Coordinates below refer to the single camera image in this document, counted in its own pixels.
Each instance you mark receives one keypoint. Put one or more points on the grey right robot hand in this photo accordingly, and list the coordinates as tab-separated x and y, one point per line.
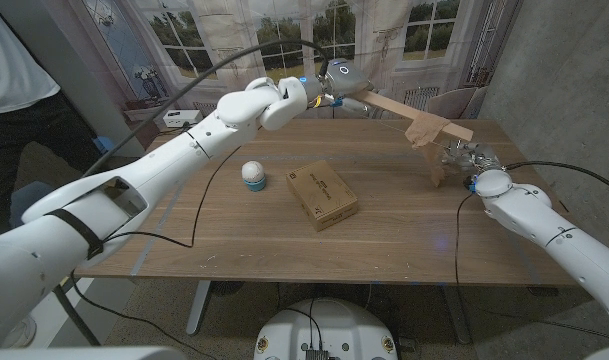
471	159

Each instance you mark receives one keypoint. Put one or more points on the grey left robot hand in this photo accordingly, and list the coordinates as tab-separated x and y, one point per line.
346	80

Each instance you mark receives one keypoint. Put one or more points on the light wooden slat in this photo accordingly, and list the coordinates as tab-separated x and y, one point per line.
389	106

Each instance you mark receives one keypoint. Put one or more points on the beige elastic arm wrap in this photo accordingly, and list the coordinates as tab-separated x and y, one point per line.
426	132

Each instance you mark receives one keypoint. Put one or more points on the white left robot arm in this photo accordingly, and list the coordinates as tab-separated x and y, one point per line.
134	175

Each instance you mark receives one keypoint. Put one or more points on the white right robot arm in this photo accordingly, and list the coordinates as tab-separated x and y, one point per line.
549	225

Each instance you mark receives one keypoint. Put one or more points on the brown cardboard package box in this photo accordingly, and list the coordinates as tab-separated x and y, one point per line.
321	195

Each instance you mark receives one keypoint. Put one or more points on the blue ball stand cup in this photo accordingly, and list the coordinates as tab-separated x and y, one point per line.
255	186

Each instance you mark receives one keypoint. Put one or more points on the printed window backdrop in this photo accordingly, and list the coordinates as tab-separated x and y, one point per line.
409	45

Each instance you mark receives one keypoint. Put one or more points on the white baseball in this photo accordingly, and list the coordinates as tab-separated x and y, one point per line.
253	171

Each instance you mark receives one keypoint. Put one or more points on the grey table leg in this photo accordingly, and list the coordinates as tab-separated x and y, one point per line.
198	305
455	312

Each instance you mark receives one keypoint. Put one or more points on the white power strip box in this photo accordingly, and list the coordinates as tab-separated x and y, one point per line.
181	118

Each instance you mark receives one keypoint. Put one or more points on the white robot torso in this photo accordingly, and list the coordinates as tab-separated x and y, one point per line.
324	325

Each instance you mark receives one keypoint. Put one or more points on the person in white shirt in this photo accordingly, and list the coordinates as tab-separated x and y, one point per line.
9	75

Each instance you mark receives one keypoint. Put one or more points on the blue chair seat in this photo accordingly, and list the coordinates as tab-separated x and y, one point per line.
29	197

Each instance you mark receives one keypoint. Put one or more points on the black stand leg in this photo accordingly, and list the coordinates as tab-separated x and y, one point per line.
74	312

